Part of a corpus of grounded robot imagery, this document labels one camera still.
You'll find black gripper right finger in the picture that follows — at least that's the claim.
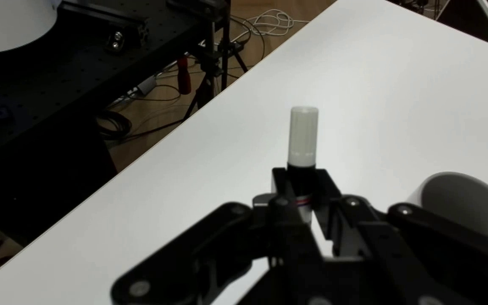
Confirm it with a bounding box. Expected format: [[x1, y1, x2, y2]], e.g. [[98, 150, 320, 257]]
[[313, 175, 488, 305]]

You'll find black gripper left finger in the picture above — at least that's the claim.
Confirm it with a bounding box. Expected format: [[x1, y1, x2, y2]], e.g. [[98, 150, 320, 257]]
[[110, 165, 332, 305]]

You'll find black pen with white cap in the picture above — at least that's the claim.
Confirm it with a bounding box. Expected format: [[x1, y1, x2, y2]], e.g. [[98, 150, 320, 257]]
[[288, 106, 318, 225]]

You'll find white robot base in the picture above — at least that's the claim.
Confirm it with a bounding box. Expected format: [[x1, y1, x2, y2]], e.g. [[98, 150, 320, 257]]
[[0, 0, 62, 52]]

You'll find white ceramic mug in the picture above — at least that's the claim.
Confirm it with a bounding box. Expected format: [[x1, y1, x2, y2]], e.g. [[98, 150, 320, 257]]
[[408, 170, 488, 235]]

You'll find black tripod stand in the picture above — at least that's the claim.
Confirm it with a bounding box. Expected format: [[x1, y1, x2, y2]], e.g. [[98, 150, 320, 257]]
[[184, 16, 247, 118]]

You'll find black optical breadboard bench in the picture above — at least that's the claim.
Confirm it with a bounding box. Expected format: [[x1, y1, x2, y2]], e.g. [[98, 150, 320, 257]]
[[0, 0, 230, 243]]

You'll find red handled tool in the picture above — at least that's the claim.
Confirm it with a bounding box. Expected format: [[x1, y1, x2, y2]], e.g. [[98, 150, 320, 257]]
[[176, 53, 191, 94]]

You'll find white cable bundle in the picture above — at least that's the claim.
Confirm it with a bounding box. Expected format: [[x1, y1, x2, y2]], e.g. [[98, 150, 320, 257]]
[[228, 6, 308, 47]]

